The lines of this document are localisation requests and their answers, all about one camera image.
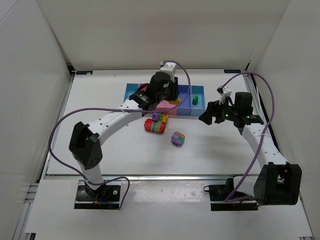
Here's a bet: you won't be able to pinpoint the small purple lego block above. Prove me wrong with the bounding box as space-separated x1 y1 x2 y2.
152 113 161 122

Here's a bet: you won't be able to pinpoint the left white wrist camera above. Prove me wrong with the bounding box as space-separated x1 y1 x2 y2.
159 61 177 82

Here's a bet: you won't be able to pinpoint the right light blue bin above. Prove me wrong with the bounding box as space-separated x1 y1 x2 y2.
190 85 206 117

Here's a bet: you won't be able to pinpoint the dark blue bin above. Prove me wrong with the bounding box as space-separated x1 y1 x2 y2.
177 84 192 116

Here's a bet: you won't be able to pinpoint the light blue bin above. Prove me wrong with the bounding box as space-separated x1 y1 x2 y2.
123 83 140 102
190 85 206 117

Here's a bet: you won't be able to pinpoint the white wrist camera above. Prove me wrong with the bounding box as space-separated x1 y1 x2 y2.
217 85 232 105
159 61 177 82

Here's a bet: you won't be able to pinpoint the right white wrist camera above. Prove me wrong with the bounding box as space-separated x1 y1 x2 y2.
217 85 232 105

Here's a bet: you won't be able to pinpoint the orange yellow lego block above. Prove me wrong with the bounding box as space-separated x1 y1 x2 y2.
167 98 181 105

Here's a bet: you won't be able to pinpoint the yellow striped lego block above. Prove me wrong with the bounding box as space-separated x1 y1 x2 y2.
161 114 169 124

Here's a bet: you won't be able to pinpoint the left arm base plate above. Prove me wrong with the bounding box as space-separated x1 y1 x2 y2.
74 181 121 210

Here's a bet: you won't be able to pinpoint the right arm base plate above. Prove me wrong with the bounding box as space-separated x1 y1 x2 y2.
203 183 258 212

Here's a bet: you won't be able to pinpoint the red striped lego block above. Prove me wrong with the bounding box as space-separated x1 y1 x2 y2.
143 118 166 135

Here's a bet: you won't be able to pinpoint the left light blue bin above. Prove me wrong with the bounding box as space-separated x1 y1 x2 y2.
123 83 140 102

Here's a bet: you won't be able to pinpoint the green lego brick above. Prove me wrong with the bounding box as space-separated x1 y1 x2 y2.
192 95 199 106

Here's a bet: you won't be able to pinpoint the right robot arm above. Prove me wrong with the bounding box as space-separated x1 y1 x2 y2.
199 92 302 206

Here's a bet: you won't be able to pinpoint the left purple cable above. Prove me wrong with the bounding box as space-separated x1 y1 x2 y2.
47 59 192 210

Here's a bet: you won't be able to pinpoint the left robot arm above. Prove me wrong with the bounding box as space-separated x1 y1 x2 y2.
69 70 179 190

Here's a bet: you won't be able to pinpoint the small pink bin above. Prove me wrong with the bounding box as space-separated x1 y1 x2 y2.
164 101 177 115

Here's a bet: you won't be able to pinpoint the purple green lego block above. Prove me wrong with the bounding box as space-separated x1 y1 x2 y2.
171 131 185 147

